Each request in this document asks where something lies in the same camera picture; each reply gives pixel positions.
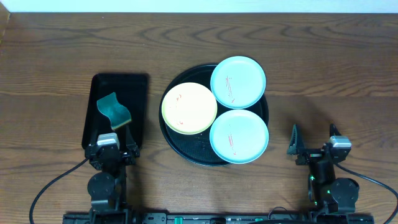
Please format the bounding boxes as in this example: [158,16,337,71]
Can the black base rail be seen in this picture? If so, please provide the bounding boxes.
[62,212,375,224]

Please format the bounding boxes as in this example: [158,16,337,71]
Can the green yellow sponge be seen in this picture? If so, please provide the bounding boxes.
[96,92,132,130]

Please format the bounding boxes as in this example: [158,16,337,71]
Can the black rectangular tray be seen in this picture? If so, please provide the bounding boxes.
[81,73,149,149]

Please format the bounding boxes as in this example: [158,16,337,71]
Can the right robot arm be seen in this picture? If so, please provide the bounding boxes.
[287,124,359,223]

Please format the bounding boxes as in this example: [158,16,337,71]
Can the yellow plate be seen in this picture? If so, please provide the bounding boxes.
[160,82,218,135]

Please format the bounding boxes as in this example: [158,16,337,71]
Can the light blue plate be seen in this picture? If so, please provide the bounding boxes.
[210,56,266,109]
[209,110,269,164]

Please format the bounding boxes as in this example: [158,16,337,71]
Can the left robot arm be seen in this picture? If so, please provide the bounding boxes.
[85,124,141,223]

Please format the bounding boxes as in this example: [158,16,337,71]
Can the black round tray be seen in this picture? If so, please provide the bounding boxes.
[159,64,269,166]

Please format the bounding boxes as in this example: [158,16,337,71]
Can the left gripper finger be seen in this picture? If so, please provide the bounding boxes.
[89,123,98,146]
[125,124,139,150]

